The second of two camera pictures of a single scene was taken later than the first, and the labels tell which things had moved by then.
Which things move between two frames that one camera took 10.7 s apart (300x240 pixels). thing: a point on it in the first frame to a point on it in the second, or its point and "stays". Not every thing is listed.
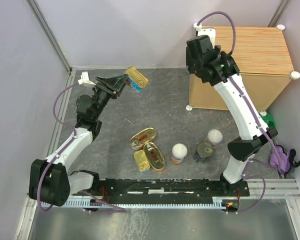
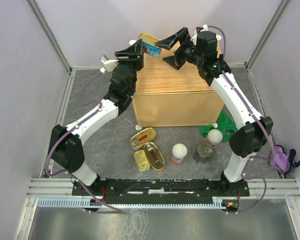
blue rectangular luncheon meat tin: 135,80 to 148,44
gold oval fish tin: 154,156 stays
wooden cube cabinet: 262,58 to 165,96
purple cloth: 287,159 stays
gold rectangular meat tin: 143,163 stays
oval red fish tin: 139,140 stays
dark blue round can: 204,149 stays
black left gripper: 117,83 to 135,54
